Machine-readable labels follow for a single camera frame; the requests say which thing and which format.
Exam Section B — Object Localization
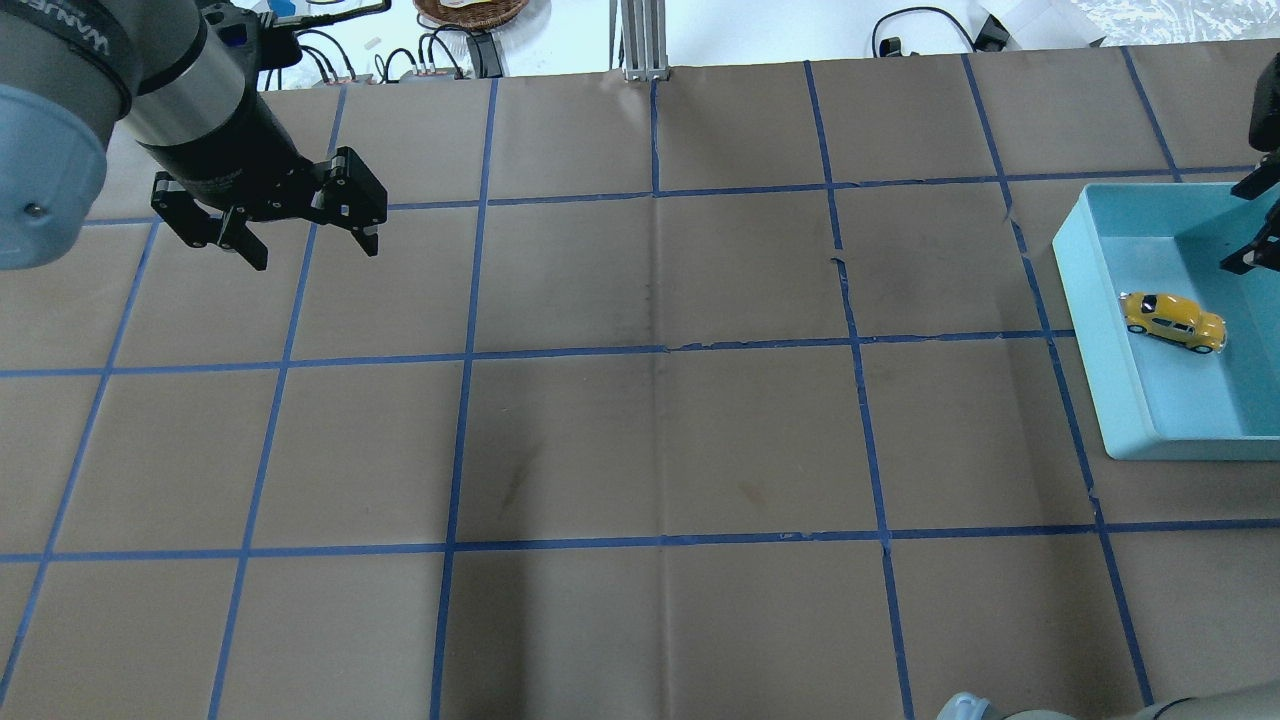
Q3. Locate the aluminium frame post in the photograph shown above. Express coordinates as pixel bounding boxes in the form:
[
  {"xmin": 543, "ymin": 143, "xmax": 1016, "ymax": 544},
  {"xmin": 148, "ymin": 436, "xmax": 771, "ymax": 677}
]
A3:
[{"xmin": 609, "ymin": 1, "xmax": 671, "ymax": 82}]

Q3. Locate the wicker snack basket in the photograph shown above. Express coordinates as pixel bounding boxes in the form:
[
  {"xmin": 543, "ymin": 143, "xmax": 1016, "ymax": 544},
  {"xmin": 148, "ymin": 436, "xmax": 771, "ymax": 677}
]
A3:
[{"xmin": 413, "ymin": 1, "xmax": 529, "ymax": 31}]

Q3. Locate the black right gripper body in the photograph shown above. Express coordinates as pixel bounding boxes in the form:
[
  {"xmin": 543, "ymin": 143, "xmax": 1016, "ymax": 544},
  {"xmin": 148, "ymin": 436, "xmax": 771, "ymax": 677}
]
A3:
[{"xmin": 1248, "ymin": 53, "xmax": 1280, "ymax": 152}]

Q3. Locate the light blue plastic bin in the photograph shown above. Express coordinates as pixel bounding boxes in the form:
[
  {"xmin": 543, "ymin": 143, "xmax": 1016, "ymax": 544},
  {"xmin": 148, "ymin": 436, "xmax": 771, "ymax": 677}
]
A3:
[{"xmin": 1052, "ymin": 183, "xmax": 1279, "ymax": 461}]

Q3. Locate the brown paper table cover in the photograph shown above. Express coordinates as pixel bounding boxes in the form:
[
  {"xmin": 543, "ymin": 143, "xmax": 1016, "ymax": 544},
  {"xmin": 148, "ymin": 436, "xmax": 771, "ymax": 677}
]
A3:
[{"xmin": 0, "ymin": 40, "xmax": 1280, "ymax": 720}]

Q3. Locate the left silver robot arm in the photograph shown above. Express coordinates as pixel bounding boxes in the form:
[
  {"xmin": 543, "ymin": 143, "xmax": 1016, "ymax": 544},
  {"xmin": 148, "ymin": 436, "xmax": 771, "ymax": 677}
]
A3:
[{"xmin": 1, "ymin": 1, "xmax": 389, "ymax": 272}]

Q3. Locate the yellow beetle toy car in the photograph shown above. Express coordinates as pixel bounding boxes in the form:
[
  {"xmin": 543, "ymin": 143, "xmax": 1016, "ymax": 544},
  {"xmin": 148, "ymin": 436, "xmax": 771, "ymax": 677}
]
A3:
[{"xmin": 1117, "ymin": 292, "xmax": 1228, "ymax": 354}]

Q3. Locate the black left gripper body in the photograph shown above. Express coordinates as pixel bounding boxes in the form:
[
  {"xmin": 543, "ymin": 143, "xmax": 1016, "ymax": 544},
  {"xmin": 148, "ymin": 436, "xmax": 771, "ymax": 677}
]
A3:
[{"xmin": 150, "ymin": 131, "xmax": 388, "ymax": 250}]

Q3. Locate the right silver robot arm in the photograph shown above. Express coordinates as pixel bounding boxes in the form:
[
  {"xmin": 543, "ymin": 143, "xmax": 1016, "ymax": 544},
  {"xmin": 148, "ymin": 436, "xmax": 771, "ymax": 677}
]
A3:
[{"xmin": 867, "ymin": 40, "xmax": 1277, "ymax": 717}]

